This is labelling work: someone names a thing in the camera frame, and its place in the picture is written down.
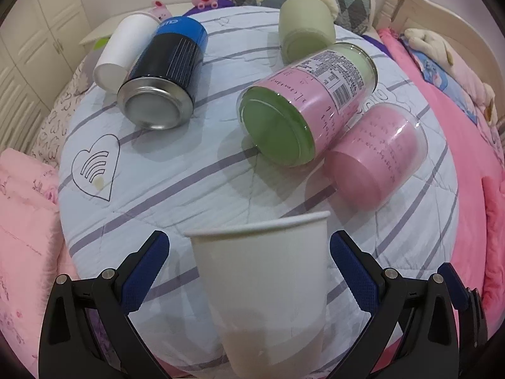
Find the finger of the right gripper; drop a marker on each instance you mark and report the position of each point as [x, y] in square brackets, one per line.
[458, 293]

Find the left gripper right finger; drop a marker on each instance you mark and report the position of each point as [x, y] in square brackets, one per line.
[411, 332]

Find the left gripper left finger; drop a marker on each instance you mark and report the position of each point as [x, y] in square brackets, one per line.
[86, 331]

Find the white paper cup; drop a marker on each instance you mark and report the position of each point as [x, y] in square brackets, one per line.
[126, 43]
[266, 284]

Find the pink clear plastic cup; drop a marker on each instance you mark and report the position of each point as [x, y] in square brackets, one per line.
[376, 156]

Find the sage green cup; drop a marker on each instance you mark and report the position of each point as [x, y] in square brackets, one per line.
[305, 27]

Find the light pink folded quilt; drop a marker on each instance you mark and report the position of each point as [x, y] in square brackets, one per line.
[33, 251]

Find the pink fleece blanket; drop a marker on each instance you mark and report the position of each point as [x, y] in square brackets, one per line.
[478, 255]

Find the heart pattern sheet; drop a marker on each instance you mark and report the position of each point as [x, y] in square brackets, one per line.
[48, 144]

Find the striped grey quilt cover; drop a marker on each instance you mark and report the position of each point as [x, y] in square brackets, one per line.
[119, 183]

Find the pink white plush dog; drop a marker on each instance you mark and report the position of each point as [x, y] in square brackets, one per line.
[437, 49]

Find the blue cartoon pillow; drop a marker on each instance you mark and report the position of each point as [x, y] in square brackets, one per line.
[429, 69]

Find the pink green labelled jar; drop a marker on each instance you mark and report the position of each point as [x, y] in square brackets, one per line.
[293, 115]

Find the black blue metal can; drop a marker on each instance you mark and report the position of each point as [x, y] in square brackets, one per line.
[160, 90]

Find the cream wooden headboard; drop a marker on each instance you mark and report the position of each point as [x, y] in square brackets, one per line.
[399, 15]

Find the grey flower pillow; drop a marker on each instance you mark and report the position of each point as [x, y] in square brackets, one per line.
[97, 49]

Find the white bedside table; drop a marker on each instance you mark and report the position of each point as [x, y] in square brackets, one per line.
[107, 27]

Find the cream wardrobe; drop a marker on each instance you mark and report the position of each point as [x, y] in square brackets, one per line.
[40, 50]

